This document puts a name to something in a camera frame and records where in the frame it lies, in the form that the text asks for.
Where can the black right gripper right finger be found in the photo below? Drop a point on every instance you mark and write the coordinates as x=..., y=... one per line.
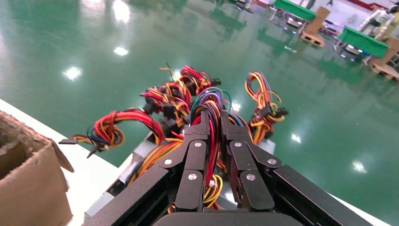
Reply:
x=246, y=165

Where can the wooden pallet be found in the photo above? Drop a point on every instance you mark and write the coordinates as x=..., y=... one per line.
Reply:
x=313, y=39
x=386, y=71

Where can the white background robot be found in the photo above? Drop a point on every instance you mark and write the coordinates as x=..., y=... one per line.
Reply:
x=375, y=18

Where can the green cloth covered table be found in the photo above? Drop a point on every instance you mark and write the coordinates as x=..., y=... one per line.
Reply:
x=294, y=9
x=363, y=42

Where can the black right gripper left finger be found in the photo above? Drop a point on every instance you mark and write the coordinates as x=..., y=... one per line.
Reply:
x=194, y=162

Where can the upright cardboard panel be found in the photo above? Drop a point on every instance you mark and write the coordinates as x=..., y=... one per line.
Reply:
x=391, y=51
x=321, y=18

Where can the worn brown cardboard box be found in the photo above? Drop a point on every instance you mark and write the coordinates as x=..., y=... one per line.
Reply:
x=31, y=187

